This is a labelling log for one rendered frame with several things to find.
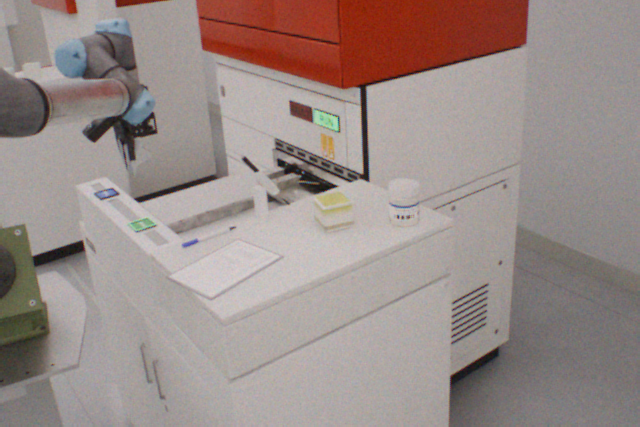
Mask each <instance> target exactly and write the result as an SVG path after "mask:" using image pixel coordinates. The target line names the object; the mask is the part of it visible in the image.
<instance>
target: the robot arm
mask: <svg viewBox="0 0 640 427"><path fill-rule="evenodd" d="M94 26H96V27H95V30H94V32H95V34H93V35H89V36H86V37H82V38H78V39H77V38H75V39H72V40H70V41H66V42H64V43H61V44H60V45H58V47H57V48H56V51H55V56H54V58H55V64H56V66H57V68H58V70H59V71H60V72H61V73H62V74H63V76H64V77H66V78H69V79H74V78H75V79H79V78H82V79H83V80H84V81H67V82H48V83H37V82H36V81H34V80H32V79H29V78H17V77H15V76H13V75H11V74H10V73H8V72H7V71H5V70H3V69H2V68H1V67H0V137H5V139H17V138H19V137H27V136H32V135H36V134H38V133H40V132H41V131H43V130H44V129H45V127H52V126H59V125H65V124H71V123H77V122H85V120H91V119H93V120H92V122H91V123H90V124H89V125H88V126H87V127H86V128H85V129H84V130H83V134H84V135H85V136H86V137H87V138H88V139H89V140H91V141H92V143H96V141H97V140H98V139H99V138H101V136H103V135H104V134H105V133H106V132H107V131H108V130H110V129H111V128H112V127H113V129H114V132H115V137H116V141H117V145H118V148H119V151H120V154H121V157H122V160H123V162H124V165H125V168H126V170H127V171H128V172H129V173H130V174H131V175H132V176H136V172H137V166H139V165H141V164H142V162H144V161H146V160H148V159H149V158H150V157H151V152H150V151H149V150H146V149H145V148H144V147H141V142H140V141H139V140H137V139H135V138H137V137H145V136H149V135H153V134H158V129H157V122H156V116H154V112H152V110H153V109H155V106H156V99H155V98H153V97H152V96H151V95H150V94H149V93H148V88H147V86H144V85H142V84H140V80H139V75H138V69H137V64H136V57H135V51H134V45H133V35H132V33H131V28H130V24H129V22H128V21H127V20H126V19H106V20H101V21H98V22H97V23H96V24H94ZM150 119H153V121H154V128H156V129H154V130H153V127H152V126H151V125H149V123H148V122H150ZM15 276H16V265H15V261H14V259H13V257H12V255H11V254H10V252H9V251H8V250H7V249H6V248H5V247H4V246H3V245H1V244H0V299H2V298H3V297H4V296H5V295H6V294H7V293H8V292H9V291H10V289H11V288H12V286H13V284H14V281H15Z"/></svg>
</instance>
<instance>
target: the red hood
mask: <svg viewBox="0 0 640 427"><path fill-rule="evenodd" d="M528 2H530V1H529V0H196V5H197V13H198V20H199V29H200V37H201V44H202V50H203V51H206V52H210V53H213V54H218V55H221V56H225V57H229V58H232V59H237V60H240V61H244V62H247V63H251V64H256V65H259V66H263V67H266V68H270V69H275V71H278V72H282V73H285V74H289V75H294V76H297V77H301V78H304V79H308V80H312V81H316V82H320V83H323V84H327V85H331V86H335V87H339V88H342V90H346V88H351V87H355V86H357V85H361V84H365V83H370V82H374V81H378V80H382V79H387V78H391V77H395V76H399V75H403V74H408V73H412V72H416V71H420V70H424V69H429V68H433V67H437V65H439V66H441V64H445V63H450V62H454V61H458V60H462V59H466V58H471V57H475V56H479V55H483V54H487V53H491V52H496V51H500V50H504V49H508V48H512V47H516V46H521V45H525V44H527V35H528V19H529V5H528Z"/></svg>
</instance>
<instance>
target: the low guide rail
mask: <svg viewBox="0 0 640 427"><path fill-rule="evenodd" d="M266 196H267V203H270V202H273V201H277V198H275V197H272V196H270V195H268V194H267V193H266ZM251 208H254V199H253V196H250V197H247V198H244V199H241V201H238V202H234V203H231V204H228V205H225V206H222V207H219V208H215V209H212V210H209V211H206V212H203V213H200V214H196V215H193V216H190V217H187V218H184V219H181V221H178V222H174V223H171V224H168V225H166V226H168V227H169V228H170V229H171V230H173V231H174V232H175V233H177V234H178V233H181V232H184V231H187V230H190V229H193V228H195V227H199V226H202V225H205V224H208V223H211V222H214V221H218V220H221V218H224V217H227V216H230V215H233V214H237V213H240V212H242V211H245V210H248V209H251Z"/></svg>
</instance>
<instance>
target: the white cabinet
mask: <svg viewBox="0 0 640 427"><path fill-rule="evenodd" d="M79 226H80V224H79ZM80 231H82V235H83V240H84V244H85V249H86V254H87V258H88V262H89V268H90V272H91V277H92V281H93V285H94V291H95V295H96V299H97V304H99V308H100V314H101V318H102V322H103V327H104V331H105V336H106V341H107V345H108V350H109V354H110V359H111V364H112V366H113V368H114V372H115V377H116V381H117V387H118V391H119V395H120V400H121V404H122V408H123V410H124V413H125V414H126V416H128V417H129V419H130V420H131V422H132V423H133V425H134V426H135V427H449V390H450V347H451V335H452V303H453V273H451V272H450V273H448V274H445V275H443V276H441V277H439V278H437V280H435V281H433V282H431V283H429V284H427V285H424V286H422V287H420V288H418V289H416V290H413V291H411V292H409V293H407V294H404V295H402V296H400V298H398V299H396V300H394V301H392V302H390V303H388V304H385V305H383V306H381V307H379V308H377V309H375V310H373V311H371V312H369V313H366V314H364V315H362V317H360V318H358V319H356V320H354V321H352V322H350V323H347V324H344V325H342V326H340V327H338V328H336V329H334V330H332V331H330V332H327V333H325V334H323V335H321V336H319V338H317V339H315V340H313V341H311V342H308V343H306V344H304V345H302V346H300V347H298V348H296V349H294V350H292V351H289V352H287V353H285V354H283V355H281V356H279V357H276V358H274V359H272V360H269V362H267V363H265V364H263V365H261V366H259V367H257V368H255V369H253V370H251V371H248V372H246V373H244V374H242V375H240V376H238V377H236V378H234V379H230V378H229V377H227V376H226V375H225V374H224V373H223V372H222V371H221V370H220V369H219V368H218V367H217V366H216V364H215V363H214V362H213V361H212V360H211V358H210V357H208V356H207V355H206V354H205V353H204V352H203V351H202V350H201V349H200V348H199V347H198V346H197V345H196V344H195V342H194V341H193V340H192V339H191V338H190V337H188V336H187V334H186V333H185V332H184V331H183V330H182V329H181V328H180V327H179V326H178V325H177V324H176V322H175V321H174V320H173V319H172V318H171V317H169V316H168V315H167V314H166V313H165V312H164V310H163V309H162V308H161V307H159V308H158V307H157V306H156V305H155V302H154V301H153V300H152V299H151V298H150V297H148V296H147V295H146V294H145V293H144V292H143V291H142V290H141V289H140V288H139V287H138V286H137V285H136V282H135V281H134V280H133V279H132V278H131V277H130V276H129V275H127V274H126V273H125V272H124V271H123V270H122V269H121V268H120V267H119V266H118V265H117V263H116V261H115V260H114V259H113V258H112V257H111V256H110V255H109V254H108V253H107V252H105V251H104V250H103V249H102V248H101V247H100V246H99V245H98V243H97V241H96V240H95V239H94V238H93V237H92V236H91V235H90V234H89V233H88V232H87V231H86V230H85V229H84V228H83V227H82V226H80Z"/></svg>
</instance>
